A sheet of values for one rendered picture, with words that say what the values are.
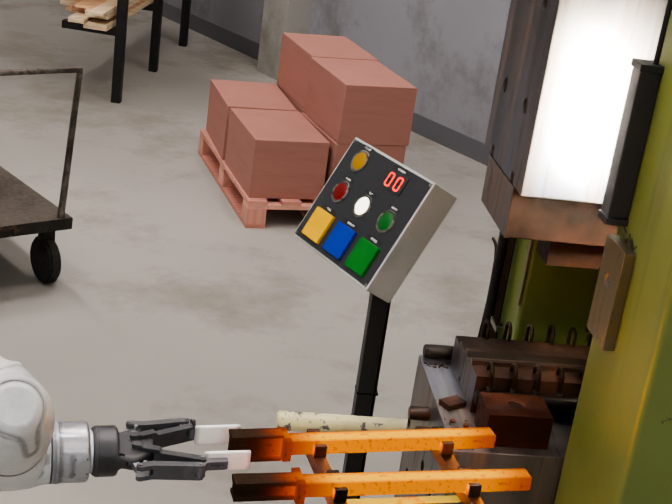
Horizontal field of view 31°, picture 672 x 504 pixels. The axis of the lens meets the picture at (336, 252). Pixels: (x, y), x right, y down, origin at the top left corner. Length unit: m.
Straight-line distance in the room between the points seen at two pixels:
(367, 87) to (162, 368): 1.93
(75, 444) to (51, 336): 2.71
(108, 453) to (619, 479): 0.79
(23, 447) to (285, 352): 2.95
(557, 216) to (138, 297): 2.89
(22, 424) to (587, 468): 0.97
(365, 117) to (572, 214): 3.55
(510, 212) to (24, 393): 0.96
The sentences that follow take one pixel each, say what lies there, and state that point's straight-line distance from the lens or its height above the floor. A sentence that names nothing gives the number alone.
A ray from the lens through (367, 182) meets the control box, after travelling 2.80.
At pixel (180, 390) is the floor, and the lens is 4.17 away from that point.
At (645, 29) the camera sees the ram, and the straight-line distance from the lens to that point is 2.08.
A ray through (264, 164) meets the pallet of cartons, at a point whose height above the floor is 0.30.
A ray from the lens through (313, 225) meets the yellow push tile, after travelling 2.86.
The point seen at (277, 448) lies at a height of 1.02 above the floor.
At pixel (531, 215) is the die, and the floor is 1.32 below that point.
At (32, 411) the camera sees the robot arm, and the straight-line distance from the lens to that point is 1.59.
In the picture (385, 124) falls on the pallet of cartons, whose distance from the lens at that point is 5.72.
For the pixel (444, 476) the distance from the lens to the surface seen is 1.86.
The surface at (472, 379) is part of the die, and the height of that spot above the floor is 0.97.
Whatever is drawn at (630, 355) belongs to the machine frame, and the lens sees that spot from 1.95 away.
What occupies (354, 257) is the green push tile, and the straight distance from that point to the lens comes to 2.71.
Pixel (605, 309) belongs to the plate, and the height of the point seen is 1.25.
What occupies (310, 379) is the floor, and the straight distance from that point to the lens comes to 4.34.
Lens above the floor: 1.98
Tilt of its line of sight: 21 degrees down
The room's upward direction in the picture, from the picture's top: 8 degrees clockwise
